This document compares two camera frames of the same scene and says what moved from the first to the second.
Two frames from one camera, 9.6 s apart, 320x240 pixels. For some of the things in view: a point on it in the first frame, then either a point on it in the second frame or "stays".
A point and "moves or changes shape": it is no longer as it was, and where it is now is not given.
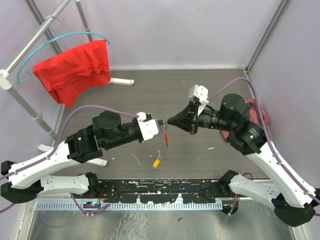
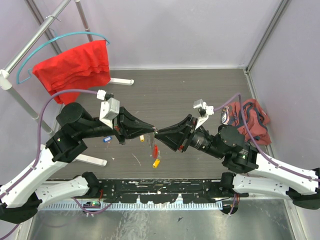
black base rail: x=173 y=190 stays
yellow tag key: x=157 y=163 stays
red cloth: x=69 y=75 stays
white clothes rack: x=6 y=73 stays
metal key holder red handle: x=166 y=135 moves or changes shape
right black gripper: x=187 y=119 → x=174 y=139
